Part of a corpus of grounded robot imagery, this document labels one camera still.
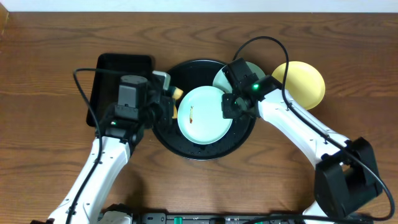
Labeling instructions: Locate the green yellow sponge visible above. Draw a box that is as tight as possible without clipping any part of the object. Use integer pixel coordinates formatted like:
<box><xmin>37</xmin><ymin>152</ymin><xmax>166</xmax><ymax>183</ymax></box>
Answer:
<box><xmin>169</xmin><ymin>86</ymin><xmax>183</xmax><ymax>119</ymax></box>

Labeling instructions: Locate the light blue plate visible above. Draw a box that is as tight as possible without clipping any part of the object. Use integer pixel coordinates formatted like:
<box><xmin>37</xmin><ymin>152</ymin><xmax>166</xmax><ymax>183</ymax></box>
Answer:
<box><xmin>213</xmin><ymin>62</ymin><xmax>266</xmax><ymax>93</ymax></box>
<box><xmin>177</xmin><ymin>86</ymin><xmax>233</xmax><ymax>145</ymax></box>

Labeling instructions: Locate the yellow plate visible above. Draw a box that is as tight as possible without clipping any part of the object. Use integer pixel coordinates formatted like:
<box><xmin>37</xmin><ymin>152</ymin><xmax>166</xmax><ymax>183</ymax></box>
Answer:
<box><xmin>285</xmin><ymin>61</ymin><xmax>326</xmax><ymax>110</ymax></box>

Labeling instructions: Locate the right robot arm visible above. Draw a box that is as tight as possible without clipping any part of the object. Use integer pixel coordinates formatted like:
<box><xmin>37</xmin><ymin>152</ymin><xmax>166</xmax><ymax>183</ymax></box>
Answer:
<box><xmin>213</xmin><ymin>73</ymin><xmax>383</xmax><ymax>223</ymax></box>

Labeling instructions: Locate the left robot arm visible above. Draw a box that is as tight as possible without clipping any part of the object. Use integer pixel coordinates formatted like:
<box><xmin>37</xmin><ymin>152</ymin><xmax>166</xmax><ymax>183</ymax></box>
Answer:
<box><xmin>46</xmin><ymin>75</ymin><xmax>173</xmax><ymax>223</ymax></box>

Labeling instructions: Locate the black round tray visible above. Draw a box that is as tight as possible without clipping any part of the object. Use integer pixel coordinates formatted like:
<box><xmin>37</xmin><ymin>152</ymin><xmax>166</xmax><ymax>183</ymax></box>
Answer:
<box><xmin>152</xmin><ymin>59</ymin><xmax>256</xmax><ymax>161</ymax></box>

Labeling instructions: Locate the black rectangular tray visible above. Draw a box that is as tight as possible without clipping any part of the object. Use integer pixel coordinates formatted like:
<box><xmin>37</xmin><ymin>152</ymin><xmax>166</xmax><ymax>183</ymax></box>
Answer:
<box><xmin>90</xmin><ymin>53</ymin><xmax>154</xmax><ymax>121</ymax></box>

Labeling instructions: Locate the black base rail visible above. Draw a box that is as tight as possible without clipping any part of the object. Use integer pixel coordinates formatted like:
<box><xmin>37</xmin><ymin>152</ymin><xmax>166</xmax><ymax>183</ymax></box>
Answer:
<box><xmin>99</xmin><ymin>212</ymin><xmax>373</xmax><ymax>224</ymax></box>

